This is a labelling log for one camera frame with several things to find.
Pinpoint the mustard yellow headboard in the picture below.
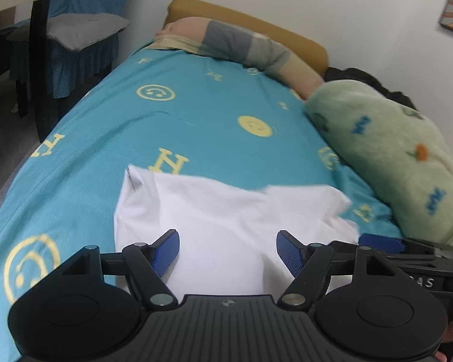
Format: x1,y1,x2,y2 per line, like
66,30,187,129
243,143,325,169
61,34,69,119
164,0,329,76

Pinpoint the striped beige grey pillow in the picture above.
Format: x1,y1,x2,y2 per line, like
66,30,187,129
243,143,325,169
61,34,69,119
148,16,324,100

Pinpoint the teal patterned bed sheet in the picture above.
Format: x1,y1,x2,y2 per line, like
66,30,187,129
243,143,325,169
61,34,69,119
0,48,400,361

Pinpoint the green fleece blanket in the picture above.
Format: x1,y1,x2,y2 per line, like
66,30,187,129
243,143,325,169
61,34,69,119
305,80,453,246

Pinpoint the blue covered chair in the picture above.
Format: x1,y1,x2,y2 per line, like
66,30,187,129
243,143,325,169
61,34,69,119
7,0,137,101

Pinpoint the white t-shirt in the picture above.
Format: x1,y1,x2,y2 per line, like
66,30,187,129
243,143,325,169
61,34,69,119
114,165,359,299

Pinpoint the grey seat cushion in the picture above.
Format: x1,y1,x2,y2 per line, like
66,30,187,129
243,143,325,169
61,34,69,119
7,11,132,53

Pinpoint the black garment by wall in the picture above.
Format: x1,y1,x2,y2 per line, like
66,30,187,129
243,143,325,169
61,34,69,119
323,67,416,110

